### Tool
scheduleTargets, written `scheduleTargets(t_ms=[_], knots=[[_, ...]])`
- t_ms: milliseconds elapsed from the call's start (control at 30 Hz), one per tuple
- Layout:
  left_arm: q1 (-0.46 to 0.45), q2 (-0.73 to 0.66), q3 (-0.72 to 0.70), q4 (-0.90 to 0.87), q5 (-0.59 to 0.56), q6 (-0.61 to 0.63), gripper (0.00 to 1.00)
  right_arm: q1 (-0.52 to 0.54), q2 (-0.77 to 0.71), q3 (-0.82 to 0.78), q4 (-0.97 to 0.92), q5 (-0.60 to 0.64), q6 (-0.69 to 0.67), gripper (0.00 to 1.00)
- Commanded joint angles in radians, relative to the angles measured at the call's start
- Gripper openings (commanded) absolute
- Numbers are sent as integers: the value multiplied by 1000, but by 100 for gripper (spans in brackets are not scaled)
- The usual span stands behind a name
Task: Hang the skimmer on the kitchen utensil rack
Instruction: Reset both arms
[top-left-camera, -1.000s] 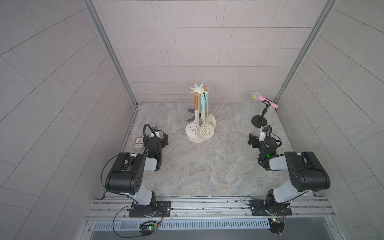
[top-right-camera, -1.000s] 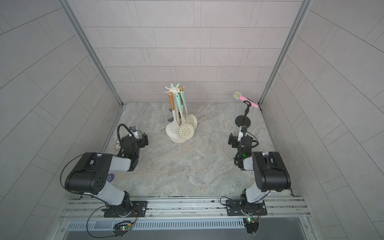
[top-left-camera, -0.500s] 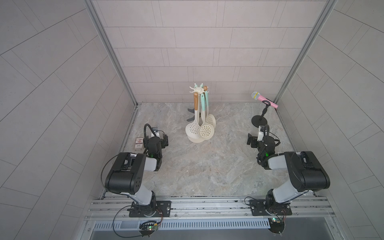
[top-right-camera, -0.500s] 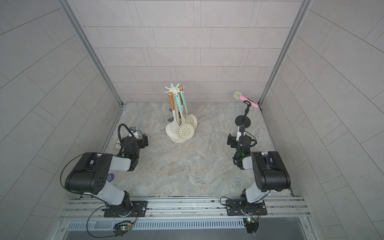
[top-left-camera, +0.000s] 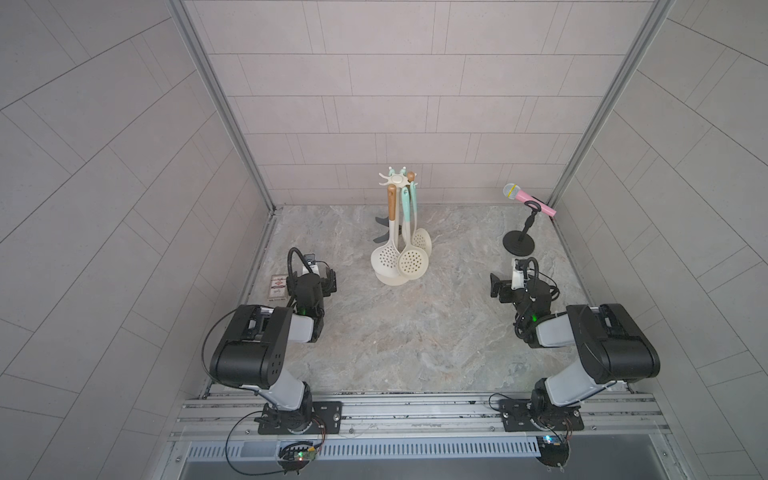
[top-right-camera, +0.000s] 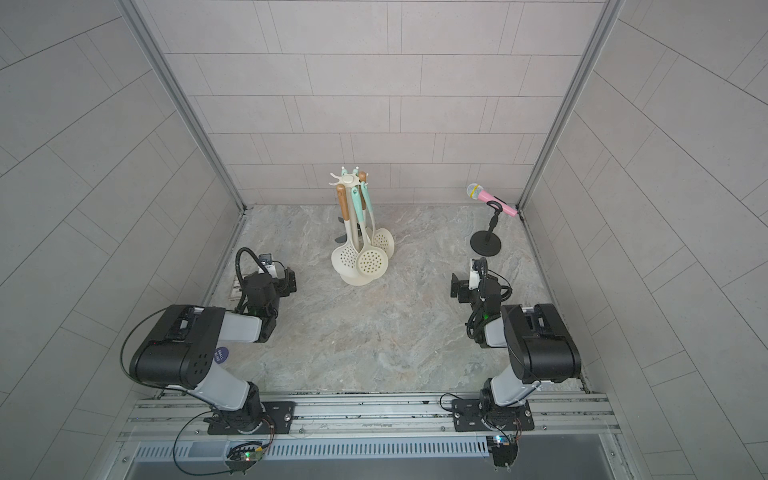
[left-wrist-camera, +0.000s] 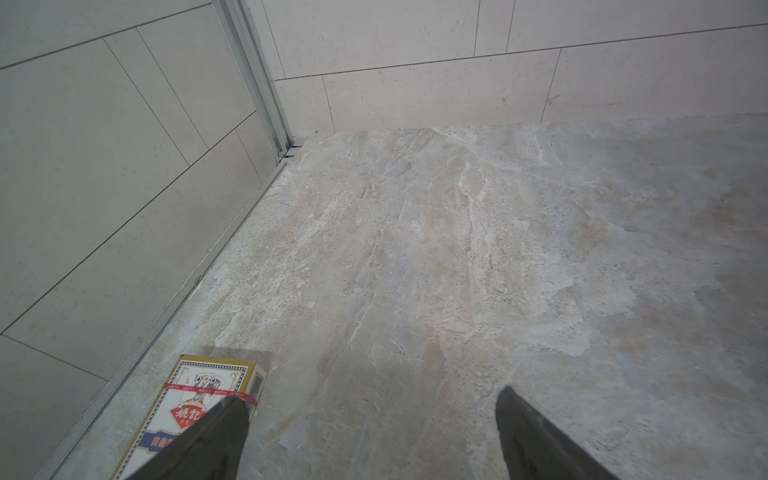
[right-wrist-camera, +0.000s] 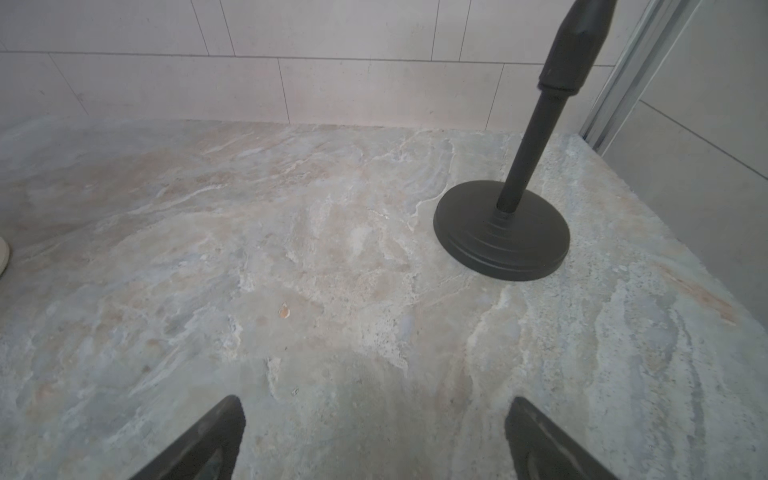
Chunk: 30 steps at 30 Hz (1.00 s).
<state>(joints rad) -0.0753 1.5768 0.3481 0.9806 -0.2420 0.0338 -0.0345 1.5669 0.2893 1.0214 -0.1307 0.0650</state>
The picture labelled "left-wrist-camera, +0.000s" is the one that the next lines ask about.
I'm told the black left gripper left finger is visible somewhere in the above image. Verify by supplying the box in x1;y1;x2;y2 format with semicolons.
129;396;249;480

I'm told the playing card box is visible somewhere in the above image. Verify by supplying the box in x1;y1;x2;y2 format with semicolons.
112;355;267;479

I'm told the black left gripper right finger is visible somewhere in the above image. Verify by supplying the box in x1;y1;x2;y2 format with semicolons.
495;386;616;480

